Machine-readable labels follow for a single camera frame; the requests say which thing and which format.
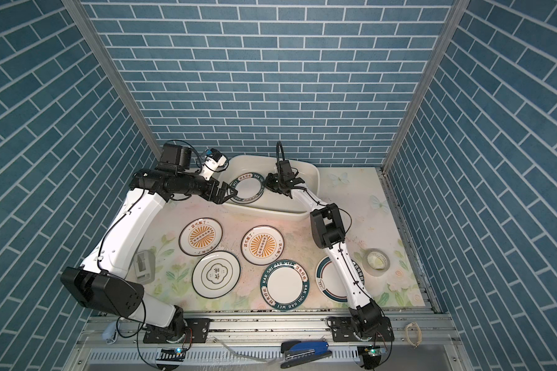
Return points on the orange sunburst plate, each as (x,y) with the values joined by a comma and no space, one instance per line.
(200,237)
(262,245)

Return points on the circuit board with led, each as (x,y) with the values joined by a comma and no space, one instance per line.
(170,359)
(371,356)

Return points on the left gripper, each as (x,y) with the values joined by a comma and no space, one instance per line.
(219,198)

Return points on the white plate black clover outline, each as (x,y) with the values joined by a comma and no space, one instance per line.
(216,274)

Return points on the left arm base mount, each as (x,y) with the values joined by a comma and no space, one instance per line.
(187,331)

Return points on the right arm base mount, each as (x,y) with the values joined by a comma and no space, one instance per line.
(346,330)

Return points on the blue black stapler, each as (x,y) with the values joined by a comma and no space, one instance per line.
(296,353)

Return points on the clear tape roll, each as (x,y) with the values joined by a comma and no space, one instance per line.
(375,262)

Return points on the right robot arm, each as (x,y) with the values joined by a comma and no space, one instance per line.
(329,234)

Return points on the centre orange sunburst plate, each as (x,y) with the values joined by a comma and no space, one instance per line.
(262,245)

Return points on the left circuit board with LED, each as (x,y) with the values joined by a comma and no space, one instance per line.
(170,359)

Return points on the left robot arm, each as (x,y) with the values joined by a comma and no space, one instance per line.
(99,282)

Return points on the left orange sunburst plate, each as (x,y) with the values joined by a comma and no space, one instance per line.
(200,237)

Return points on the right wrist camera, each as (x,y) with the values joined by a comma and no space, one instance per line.
(284,169)

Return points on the light blue small device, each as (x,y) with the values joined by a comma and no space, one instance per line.
(110,334)

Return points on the small plate green lettered rim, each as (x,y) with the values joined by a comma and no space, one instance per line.
(249,186)

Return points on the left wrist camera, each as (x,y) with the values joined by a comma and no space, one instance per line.
(214,162)

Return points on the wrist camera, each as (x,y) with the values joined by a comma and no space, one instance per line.
(284,169)
(214,162)

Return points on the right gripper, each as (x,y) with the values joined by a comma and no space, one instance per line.
(268,182)

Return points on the grey rectangular device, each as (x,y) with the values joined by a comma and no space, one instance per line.
(145,267)

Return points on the right circuit board with LED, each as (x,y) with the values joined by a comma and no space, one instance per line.
(371,356)

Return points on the large plate green lettered rim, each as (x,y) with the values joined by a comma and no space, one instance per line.
(284,285)

